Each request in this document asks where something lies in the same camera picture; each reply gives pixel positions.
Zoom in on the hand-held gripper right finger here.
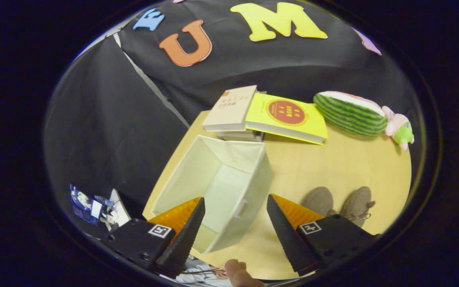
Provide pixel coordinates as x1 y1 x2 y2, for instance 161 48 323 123
267 194 379 276

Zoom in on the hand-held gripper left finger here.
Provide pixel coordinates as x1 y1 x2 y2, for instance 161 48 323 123
101 197 206 278

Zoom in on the brown felt shoe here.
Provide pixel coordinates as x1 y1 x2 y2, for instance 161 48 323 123
301 187 335 218
340 186 375 228

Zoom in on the pale green fabric storage box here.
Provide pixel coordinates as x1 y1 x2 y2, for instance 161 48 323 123
150 135 275 254

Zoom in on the person's white clothing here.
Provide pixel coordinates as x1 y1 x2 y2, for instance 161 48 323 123
176 261 230 287

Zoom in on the white paper sheet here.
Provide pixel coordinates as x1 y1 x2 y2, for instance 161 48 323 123
104 189 131 232

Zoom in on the blue plastic packet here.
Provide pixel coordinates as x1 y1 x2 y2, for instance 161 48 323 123
69 183 104 224

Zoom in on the yellow book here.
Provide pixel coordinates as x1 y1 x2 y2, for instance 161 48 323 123
245 93 329 145

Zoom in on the watermelon slice plush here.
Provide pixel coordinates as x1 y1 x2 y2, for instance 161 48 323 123
313 91 388 138

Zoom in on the beige book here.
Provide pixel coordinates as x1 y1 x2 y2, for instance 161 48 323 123
202 85 258 132

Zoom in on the pink and green plush toy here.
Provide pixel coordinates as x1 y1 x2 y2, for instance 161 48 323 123
382 106 415 151

